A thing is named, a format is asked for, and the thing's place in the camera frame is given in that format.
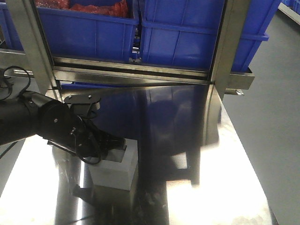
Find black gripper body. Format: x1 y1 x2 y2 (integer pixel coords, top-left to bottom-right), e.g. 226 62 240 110
47 121 125 163

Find stainless steel rack frame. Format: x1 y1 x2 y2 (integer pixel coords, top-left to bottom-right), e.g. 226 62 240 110
0 0 256 100

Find gray hollow cube base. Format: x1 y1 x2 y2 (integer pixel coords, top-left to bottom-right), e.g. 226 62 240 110
89 139 138 191

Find blue bin far left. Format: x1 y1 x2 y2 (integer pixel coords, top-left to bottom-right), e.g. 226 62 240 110
0 0 23 51

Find blue plastic bin right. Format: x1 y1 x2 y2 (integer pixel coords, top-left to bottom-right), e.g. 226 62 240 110
138 0 280 72

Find blue bin with red parts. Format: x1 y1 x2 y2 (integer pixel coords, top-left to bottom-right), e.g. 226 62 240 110
37 0 139 62

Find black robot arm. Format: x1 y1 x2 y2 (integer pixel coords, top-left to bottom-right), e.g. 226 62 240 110
0 91 125 165

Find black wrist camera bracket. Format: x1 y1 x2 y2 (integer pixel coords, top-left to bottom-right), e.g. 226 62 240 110
64 94 101 114

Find red mesh parts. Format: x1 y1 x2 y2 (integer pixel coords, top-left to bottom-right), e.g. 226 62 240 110
34 0 129 18

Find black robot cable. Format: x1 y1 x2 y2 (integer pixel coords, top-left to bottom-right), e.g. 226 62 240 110
0 66 31 101

